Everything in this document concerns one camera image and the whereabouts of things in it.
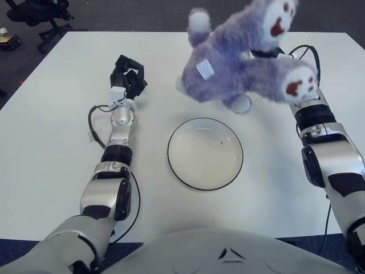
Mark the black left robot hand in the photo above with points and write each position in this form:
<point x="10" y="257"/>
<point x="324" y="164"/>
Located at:
<point x="134" y="82"/>

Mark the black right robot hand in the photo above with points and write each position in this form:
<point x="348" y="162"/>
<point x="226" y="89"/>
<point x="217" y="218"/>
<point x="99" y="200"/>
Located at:
<point x="268" y="54"/>

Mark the purple plush bunny doll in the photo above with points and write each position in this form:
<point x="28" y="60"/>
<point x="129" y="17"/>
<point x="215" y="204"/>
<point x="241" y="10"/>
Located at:
<point x="228" y="57"/>

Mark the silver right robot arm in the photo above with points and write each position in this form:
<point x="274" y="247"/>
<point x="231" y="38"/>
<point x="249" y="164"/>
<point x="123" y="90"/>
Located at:
<point x="336" y="148"/>

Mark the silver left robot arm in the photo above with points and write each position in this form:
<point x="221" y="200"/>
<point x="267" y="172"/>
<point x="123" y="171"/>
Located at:
<point x="105" y="194"/>

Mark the white plate with black rim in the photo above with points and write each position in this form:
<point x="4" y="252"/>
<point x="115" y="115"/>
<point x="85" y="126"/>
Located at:
<point x="205" y="155"/>

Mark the black office chair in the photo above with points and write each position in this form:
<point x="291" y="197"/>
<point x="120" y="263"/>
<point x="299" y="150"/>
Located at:
<point x="25" y="17"/>

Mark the brown box on floor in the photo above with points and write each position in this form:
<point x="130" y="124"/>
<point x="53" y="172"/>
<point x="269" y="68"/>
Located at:
<point x="11" y="42"/>

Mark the silver robot torso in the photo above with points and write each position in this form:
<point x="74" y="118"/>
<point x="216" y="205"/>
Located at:
<point x="199" y="251"/>

